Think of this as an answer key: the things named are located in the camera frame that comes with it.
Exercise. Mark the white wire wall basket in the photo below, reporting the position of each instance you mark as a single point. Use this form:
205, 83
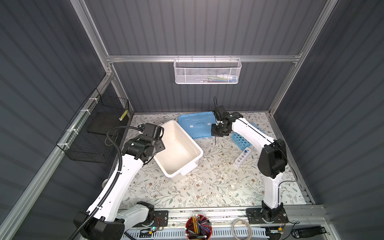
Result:
210, 71

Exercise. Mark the white plastic storage bin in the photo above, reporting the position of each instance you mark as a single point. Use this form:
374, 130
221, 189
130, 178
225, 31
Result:
181, 154

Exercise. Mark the white test tube rack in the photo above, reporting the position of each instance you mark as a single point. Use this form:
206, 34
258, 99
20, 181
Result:
242, 158

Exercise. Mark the black device on shelf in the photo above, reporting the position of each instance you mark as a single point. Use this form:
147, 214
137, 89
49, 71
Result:
308, 232

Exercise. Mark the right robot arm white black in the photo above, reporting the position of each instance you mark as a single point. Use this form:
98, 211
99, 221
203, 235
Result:
272, 161

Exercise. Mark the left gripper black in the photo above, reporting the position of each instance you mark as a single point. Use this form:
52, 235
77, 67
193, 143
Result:
160, 145

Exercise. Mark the yellow marker in basket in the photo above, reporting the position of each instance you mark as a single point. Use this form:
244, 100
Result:
123, 115

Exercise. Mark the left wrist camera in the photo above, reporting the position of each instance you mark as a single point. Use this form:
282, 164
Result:
153, 132

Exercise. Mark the clear petri dish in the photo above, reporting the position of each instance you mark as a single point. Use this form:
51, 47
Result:
200, 188

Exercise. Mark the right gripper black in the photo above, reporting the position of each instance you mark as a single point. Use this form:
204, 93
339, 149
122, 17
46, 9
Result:
214, 134

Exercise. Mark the blue plastic bin lid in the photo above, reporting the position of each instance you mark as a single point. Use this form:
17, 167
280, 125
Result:
197, 125

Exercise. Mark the red pencil cup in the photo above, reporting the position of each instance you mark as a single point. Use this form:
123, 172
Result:
198, 227

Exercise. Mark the black wire side basket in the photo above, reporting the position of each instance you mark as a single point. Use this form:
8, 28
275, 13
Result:
86, 140

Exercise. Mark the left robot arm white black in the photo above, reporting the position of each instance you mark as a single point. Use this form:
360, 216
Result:
102, 220

